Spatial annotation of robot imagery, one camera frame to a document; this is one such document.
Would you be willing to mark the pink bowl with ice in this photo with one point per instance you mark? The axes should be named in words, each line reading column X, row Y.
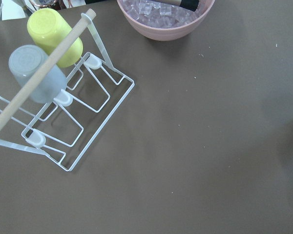
column 163, row 22

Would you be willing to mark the metal scoop in bowl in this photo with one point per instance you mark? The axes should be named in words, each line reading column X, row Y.
column 191, row 5

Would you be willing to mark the yellow cup on rack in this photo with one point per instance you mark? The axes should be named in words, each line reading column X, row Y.
column 48, row 28

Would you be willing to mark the white wire cup rack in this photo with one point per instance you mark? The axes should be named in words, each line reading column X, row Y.
column 65, row 112

